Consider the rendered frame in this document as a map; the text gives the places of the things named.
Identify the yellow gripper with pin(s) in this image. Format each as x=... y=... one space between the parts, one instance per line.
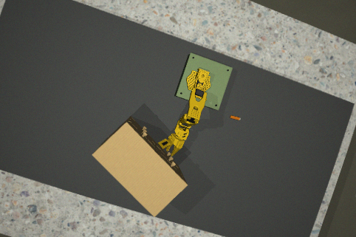
x=173 y=139

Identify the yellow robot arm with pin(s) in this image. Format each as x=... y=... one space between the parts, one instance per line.
x=198 y=86

